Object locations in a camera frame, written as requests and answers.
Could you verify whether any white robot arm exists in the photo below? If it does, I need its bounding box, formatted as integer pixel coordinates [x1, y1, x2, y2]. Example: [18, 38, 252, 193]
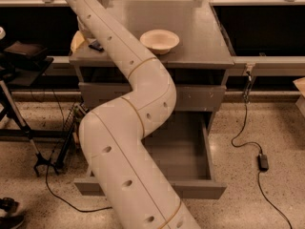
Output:
[66, 0, 201, 229]

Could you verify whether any closed grey top drawer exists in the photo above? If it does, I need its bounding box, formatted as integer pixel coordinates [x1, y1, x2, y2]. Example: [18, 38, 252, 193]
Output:
[79, 82, 226, 112]

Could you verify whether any open grey middle drawer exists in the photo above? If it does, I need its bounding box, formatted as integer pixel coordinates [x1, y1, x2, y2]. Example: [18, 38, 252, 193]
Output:
[79, 109, 226, 201]

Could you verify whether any black device on stand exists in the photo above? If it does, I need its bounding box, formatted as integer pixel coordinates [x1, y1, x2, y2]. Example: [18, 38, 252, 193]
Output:
[0, 41, 53, 87]

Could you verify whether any white paper bowl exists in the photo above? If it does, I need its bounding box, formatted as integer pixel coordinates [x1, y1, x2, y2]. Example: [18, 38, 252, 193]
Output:
[140, 30, 180, 55]

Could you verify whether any black tripod stand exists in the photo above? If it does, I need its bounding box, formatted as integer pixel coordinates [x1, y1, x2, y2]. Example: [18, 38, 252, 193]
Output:
[0, 80, 73, 177]

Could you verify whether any dark shoe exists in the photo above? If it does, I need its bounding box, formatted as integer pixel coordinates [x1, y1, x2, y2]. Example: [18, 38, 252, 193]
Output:
[0, 198, 25, 229]

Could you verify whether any black power adapter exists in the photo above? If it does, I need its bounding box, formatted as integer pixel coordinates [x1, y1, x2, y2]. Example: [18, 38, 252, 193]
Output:
[257, 154, 269, 172]

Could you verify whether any wire basket with items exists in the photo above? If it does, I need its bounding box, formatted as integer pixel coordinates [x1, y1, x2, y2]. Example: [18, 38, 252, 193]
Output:
[62, 102, 89, 151]

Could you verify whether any black floor cable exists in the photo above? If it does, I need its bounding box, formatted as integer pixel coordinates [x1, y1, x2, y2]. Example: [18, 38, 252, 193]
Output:
[44, 89, 112, 214]

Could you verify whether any black adapter cable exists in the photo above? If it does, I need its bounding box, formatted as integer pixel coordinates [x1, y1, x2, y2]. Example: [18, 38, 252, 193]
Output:
[231, 65, 294, 229]

